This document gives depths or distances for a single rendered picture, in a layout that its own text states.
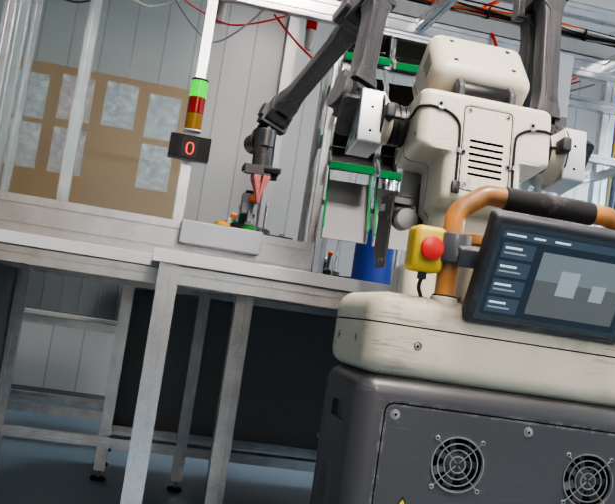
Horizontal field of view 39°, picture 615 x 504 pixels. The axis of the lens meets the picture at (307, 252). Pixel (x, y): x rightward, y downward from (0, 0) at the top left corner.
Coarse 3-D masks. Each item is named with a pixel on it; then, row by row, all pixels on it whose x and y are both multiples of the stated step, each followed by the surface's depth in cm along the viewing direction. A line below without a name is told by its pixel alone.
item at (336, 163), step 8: (336, 136) 270; (344, 136) 270; (336, 144) 271; (344, 144) 271; (336, 152) 264; (344, 152) 265; (336, 160) 254; (344, 160) 256; (352, 160) 257; (360, 160) 259; (368, 160) 260; (336, 168) 245; (344, 168) 245; (352, 168) 245; (360, 168) 245; (368, 168) 245
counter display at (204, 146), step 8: (176, 136) 253; (192, 136) 254; (176, 144) 253; (200, 144) 255; (208, 144) 255; (168, 152) 253; (176, 152) 253; (200, 152) 254; (208, 152) 255; (200, 160) 254
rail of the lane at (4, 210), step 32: (0, 192) 217; (0, 224) 217; (32, 224) 219; (64, 224) 220; (96, 224) 221; (128, 224) 223; (160, 224) 224; (224, 256) 228; (256, 256) 229; (288, 256) 230
